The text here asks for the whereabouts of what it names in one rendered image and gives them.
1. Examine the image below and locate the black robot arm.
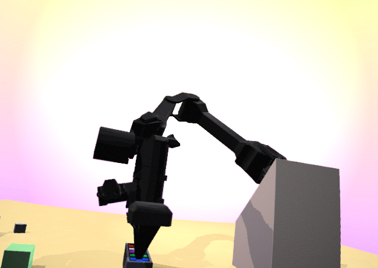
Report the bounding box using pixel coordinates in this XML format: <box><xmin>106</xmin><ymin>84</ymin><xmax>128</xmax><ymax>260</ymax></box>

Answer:
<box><xmin>93</xmin><ymin>92</ymin><xmax>287</xmax><ymax>206</ymax></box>

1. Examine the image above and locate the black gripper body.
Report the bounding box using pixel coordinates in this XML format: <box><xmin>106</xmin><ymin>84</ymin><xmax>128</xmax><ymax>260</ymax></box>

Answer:
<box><xmin>126</xmin><ymin>166</ymin><xmax>173</xmax><ymax>227</ymax></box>

